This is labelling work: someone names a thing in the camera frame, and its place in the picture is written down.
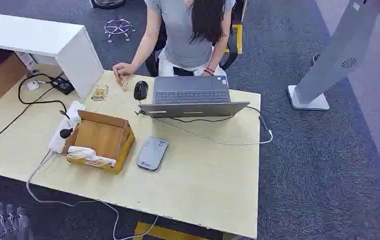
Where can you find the white kiosk stand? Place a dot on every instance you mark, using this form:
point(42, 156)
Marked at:
point(338, 56)

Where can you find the white cabinet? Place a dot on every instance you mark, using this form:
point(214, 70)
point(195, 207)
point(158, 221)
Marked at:
point(44, 39)

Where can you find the grey card reader device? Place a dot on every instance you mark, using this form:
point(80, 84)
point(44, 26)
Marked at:
point(152, 153)

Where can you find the patterned card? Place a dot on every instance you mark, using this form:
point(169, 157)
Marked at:
point(123, 82)

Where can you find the black round base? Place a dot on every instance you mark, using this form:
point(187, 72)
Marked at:
point(107, 3)

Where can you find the white crumpled paper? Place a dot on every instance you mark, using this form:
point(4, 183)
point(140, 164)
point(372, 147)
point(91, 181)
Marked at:
point(84, 153)

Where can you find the brown cardboard box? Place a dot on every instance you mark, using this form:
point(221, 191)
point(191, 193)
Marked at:
point(1, 79)

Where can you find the white round plug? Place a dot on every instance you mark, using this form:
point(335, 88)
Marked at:
point(33, 85)

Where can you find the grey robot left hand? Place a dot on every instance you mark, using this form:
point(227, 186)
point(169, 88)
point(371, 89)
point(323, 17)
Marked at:
point(9, 222)

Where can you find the yellow floor tape strip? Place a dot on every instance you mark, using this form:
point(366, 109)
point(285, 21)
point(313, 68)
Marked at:
point(238, 38)
point(166, 232)

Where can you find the grey laptop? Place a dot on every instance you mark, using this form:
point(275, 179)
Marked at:
point(191, 96)

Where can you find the card in clear holder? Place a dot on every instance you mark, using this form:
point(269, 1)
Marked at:
point(99, 92)

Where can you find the wooden card box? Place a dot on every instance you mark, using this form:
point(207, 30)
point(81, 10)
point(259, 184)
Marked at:
point(102, 137)

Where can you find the person's right hand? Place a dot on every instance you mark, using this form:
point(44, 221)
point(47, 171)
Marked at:
point(123, 69)

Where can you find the white power strip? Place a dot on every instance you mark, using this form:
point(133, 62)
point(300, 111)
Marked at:
point(64, 127)

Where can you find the black computer mouse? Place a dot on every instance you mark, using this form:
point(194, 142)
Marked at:
point(140, 90)

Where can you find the chrome chair base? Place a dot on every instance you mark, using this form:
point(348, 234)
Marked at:
point(118, 28)

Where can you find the person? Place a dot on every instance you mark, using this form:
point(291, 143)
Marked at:
point(183, 36)

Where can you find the black power adapter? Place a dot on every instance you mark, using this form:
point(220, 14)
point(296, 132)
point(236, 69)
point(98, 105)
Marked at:
point(62, 85)

